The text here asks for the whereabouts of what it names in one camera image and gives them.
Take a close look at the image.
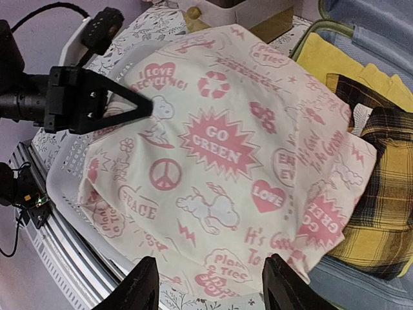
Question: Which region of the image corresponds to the aluminium front rail frame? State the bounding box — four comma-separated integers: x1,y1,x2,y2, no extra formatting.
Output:
9,136,134,309

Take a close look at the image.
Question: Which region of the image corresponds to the drawer cabinet with dark top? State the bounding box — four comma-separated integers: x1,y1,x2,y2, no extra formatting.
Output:
177,0,295,43

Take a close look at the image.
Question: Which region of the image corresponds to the green hard-shell suitcase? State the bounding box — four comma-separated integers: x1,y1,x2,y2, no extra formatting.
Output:
290,1,412,309

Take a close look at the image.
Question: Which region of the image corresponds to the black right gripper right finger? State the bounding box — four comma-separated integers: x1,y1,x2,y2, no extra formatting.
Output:
262,254,336,310

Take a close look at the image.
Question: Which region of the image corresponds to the white pink printed cloth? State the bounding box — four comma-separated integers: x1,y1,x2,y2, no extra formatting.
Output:
78,25,361,298

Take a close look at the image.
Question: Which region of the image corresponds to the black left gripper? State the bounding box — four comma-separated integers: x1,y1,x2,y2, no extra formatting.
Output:
1,7,154,134

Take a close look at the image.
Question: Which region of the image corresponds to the yellow plaid garment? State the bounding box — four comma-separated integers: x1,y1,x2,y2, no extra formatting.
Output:
327,73,412,280

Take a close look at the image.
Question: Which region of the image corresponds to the white plastic mesh basket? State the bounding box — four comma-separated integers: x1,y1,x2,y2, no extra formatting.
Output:
45,26,194,291

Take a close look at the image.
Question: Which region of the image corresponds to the floral white tablecloth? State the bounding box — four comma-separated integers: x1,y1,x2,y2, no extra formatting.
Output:
29,0,317,310

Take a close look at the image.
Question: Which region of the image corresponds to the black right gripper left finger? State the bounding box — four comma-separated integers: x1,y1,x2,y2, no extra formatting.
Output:
92,256,159,310

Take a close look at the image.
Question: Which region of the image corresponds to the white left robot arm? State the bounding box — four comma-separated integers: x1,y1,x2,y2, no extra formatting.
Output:
1,0,150,74

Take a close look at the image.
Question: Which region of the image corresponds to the plain yellow garment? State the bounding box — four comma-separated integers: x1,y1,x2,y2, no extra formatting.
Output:
297,33,412,112

